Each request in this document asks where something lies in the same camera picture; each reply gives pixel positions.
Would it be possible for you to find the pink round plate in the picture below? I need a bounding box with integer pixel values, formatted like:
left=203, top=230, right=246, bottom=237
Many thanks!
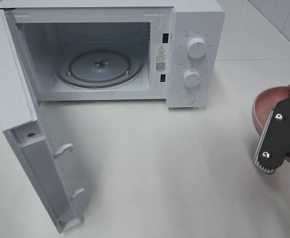
left=252, top=86, right=289, bottom=135

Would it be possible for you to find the round white door button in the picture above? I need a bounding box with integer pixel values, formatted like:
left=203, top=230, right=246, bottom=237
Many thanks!
left=180, top=93, right=195, bottom=105

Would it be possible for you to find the white timer knob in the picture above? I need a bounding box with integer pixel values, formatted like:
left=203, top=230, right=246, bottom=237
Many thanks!
left=183, top=69, right=201, bottom=88

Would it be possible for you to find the white microwave door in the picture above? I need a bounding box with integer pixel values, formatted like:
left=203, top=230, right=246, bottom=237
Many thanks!
left=0, top=9, right=80, bottom=233

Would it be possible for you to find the upper white power knob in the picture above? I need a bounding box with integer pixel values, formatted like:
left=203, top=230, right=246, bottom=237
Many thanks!
left=186, top=36, right=207, bottom=59

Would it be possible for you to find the white microwave oven body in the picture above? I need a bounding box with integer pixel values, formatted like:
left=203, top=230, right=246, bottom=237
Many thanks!
left=0, top=0, right=225, bottom=108

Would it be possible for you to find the white warning sticker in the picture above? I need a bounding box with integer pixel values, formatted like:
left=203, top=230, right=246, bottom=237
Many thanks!
left=154, top=44, right=167, bottom=73

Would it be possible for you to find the glass microwave turntable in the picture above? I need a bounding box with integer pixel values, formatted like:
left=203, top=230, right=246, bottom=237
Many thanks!
left=54, top=41, right=148, bottom=89

